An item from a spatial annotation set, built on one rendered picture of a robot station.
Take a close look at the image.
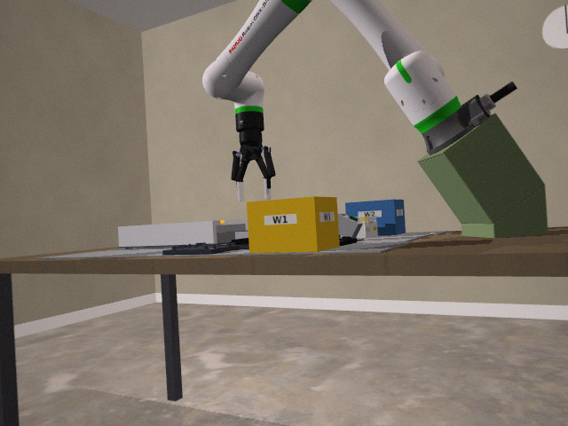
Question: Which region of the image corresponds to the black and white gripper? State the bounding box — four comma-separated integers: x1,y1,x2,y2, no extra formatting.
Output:
231,130,276,201

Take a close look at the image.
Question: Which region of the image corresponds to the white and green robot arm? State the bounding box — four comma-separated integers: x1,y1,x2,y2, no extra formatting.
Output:
202,0,517,155

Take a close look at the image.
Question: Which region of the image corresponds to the grey bench mat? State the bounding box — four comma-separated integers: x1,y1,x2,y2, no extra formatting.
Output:
37,231,448,259

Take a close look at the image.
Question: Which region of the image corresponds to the blue open-top bin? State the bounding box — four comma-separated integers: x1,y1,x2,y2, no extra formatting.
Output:
345,200,406,235

